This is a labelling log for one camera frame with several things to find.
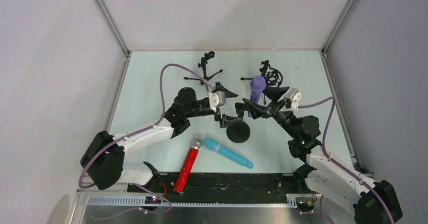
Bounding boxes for black round-base mic stand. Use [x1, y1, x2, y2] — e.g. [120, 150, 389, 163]
[226, 103, 252, 144]

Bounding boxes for purple microphone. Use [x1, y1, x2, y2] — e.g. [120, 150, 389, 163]
[250, 75, 266, 104]

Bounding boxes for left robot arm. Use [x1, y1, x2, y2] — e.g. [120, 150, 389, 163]
[80, 82, 241, 190]

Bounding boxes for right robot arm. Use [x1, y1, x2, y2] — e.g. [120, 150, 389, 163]
[235, 87, 403, 223]

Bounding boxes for black tripod mic stand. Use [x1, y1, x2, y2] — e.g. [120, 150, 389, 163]
[183, 51, 224, 88]

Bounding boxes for blue microphone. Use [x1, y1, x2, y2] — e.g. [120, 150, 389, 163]
[203, 138, 254, 169]

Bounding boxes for red glitter microphone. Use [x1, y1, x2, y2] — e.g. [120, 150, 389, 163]
[173, 139, 203, 193]

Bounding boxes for right circuit board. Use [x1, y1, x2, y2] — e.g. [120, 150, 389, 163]
[296, 201, 313, 211]

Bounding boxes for circuit board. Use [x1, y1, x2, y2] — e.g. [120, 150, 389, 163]
[296, 201, 313, 211]
[144, 195, 163, 205]

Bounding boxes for left circuit board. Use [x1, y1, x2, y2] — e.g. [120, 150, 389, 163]
[144, 195, 163, 205]

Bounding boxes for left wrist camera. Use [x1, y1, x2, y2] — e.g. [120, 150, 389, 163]
[208, 91, 226, 111]

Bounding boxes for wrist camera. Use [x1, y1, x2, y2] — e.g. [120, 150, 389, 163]
[208, 91, 226, 111]
[280, 88, 302, 112]

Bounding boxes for black shock-mount tripod stand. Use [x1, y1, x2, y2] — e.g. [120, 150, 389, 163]
[240, 60, 283, 90]

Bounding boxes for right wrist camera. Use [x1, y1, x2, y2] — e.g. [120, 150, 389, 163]
[280, 88, 302, 112]

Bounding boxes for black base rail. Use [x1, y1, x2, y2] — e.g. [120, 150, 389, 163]
[145, 172, 312, 204]

